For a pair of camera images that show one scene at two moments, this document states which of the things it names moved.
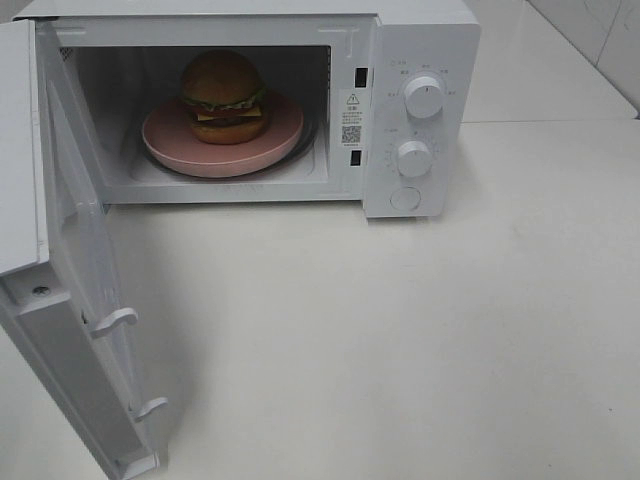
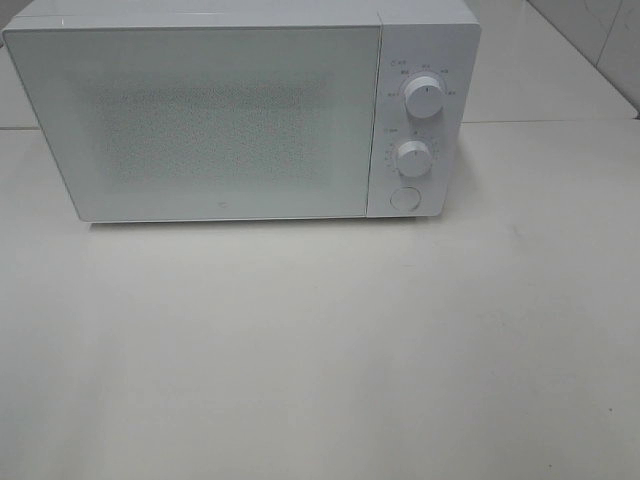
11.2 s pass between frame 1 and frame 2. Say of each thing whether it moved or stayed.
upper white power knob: stayed
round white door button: stayed
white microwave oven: stayed
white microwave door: moved
